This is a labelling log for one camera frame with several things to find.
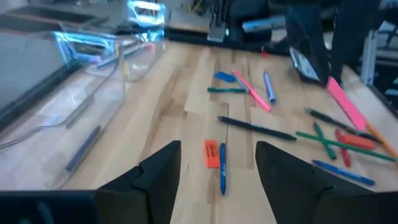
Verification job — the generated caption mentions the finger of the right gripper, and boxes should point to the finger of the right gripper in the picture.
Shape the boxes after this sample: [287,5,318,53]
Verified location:
[285,0,331,85]
[331,0,382,86]

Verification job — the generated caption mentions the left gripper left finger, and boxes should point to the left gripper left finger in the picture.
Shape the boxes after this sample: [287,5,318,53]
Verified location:
[96,139,182,224]

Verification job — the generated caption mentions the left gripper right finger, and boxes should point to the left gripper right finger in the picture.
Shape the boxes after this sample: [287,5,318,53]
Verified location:
[254,141,376,224]

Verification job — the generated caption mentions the orange eraser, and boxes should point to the orange eraser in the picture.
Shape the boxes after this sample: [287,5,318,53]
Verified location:
[203,139,221,169]

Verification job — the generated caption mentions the pink eraser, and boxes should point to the pink eraser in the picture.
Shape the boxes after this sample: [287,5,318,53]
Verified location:
[325,77,369,131]

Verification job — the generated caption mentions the periwinkle crayon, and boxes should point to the periwinkle crayon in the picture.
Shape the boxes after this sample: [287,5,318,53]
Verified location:
[262,71,277,104]

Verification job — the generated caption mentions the purple crayon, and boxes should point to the purple crayon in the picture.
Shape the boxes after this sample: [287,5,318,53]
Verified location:
[65,125,103,172]

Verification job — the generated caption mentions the grey crayon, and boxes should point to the grey crayon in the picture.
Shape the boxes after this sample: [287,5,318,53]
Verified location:
[232,73,251,93]

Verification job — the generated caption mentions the blue eraser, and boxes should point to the blue eraser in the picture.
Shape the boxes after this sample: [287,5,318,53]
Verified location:
[213,71,236,83]

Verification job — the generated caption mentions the green pencil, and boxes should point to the green pencil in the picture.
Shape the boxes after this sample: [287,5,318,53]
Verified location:
[294,131,398,163]

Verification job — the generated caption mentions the green crayon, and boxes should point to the green crayon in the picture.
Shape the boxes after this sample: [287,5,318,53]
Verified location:
[312,121,338,161]
[206,87,249,94]

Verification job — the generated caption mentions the red crayon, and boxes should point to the red crayon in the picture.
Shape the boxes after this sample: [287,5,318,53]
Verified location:
[334,129,352,168]

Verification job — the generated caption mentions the black and silver pen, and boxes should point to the black and silver pen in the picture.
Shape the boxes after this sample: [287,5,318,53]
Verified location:
[303,107,382,144]

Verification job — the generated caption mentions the orange pencil with pink eraser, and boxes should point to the orange pencil with pink eraser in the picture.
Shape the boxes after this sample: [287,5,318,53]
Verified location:
[365,122,398,159]

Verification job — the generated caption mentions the clear plastic bin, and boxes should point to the clear plastic bin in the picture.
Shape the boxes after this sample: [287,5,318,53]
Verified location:
[0,29,130,191]
[52,0,172,83]

